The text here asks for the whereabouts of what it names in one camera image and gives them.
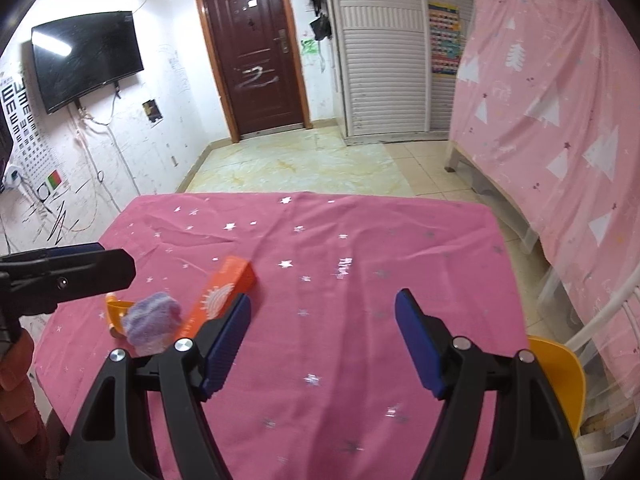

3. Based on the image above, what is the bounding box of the left hand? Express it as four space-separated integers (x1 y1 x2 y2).
1 330 48 474

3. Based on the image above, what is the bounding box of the eye chart poster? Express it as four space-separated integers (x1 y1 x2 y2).
1 73 62 202

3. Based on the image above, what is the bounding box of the pink starry table cloth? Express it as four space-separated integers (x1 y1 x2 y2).
31 190 532 480

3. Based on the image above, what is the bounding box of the brown wooden door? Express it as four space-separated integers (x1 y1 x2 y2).
196 0 311 143

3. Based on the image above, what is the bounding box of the pink tree-print bed curtain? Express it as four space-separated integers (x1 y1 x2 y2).
447 0 640 396

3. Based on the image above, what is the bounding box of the white louvered wardrobe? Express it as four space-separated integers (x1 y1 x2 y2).
330 0 474 144

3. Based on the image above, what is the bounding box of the black wall television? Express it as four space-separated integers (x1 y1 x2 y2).
30 11 143 114

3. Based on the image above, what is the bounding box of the colourful wall chart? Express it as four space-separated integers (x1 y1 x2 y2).
428 3 462 76

